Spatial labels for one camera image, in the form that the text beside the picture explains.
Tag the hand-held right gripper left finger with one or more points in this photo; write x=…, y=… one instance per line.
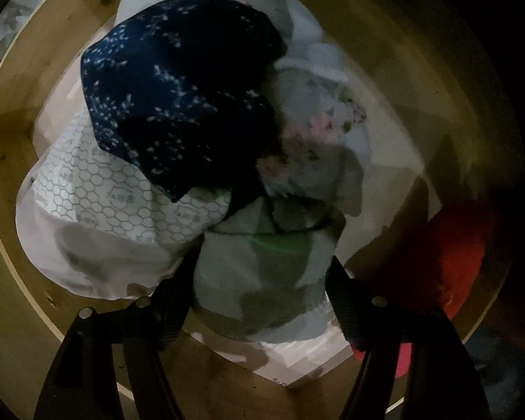
x=175, y=310

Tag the pale grey underwear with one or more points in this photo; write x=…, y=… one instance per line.
x=267, y=280

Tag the crumpled white underwear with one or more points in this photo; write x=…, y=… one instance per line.
x=306, y=26

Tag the white cloth heap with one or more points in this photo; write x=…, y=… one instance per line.
x=22, y=13

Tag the white floral underwear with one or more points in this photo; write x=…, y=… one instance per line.
x=315, y=118

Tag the red underwear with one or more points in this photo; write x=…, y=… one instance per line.
x=455, y=262

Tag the navy blue speckled underwear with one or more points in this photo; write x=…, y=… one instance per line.
x=179, y=74

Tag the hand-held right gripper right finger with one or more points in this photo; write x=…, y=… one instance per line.
x=345, y=310

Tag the cream white underwear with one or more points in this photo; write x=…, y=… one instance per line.
x=92, y=227

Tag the wooden drawer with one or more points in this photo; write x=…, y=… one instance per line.
x=17, y=148

